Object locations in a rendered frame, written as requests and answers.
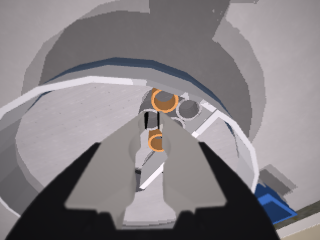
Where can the grey metal ring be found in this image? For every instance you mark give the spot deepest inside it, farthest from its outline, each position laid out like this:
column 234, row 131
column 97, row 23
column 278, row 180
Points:
column 173, row 115
column 152, row 123
column 190, row 113

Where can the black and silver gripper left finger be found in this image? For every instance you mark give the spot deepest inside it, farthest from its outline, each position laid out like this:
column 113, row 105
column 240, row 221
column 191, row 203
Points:
column 102, row 179

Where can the bronze bushing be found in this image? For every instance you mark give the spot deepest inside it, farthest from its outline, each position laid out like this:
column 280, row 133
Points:
column 163, row 106
column 153, row 143

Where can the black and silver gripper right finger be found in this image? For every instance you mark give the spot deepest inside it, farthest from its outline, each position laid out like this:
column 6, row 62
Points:
column 195, row 178

